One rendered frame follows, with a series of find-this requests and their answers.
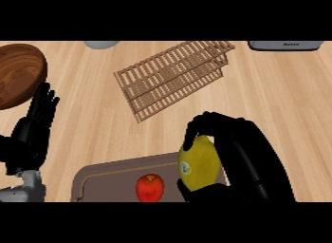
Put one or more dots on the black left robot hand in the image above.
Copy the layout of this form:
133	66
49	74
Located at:
30	136

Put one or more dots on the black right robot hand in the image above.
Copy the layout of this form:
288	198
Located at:
252	158

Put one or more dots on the yellow lemon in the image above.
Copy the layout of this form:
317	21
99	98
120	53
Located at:
198	164

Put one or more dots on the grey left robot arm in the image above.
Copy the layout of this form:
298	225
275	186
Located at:
21	189

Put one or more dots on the brown tray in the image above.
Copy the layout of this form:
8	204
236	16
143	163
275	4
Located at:
117	180

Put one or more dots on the wooden tiered shelf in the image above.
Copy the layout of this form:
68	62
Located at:
173	79

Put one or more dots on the brown wooden bowl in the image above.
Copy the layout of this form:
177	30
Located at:
12	76

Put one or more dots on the red apple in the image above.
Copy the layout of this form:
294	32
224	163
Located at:
149	188

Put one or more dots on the grey round object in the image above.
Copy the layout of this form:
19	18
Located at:
101	44

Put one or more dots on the grey appliance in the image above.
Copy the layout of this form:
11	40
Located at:
285	45

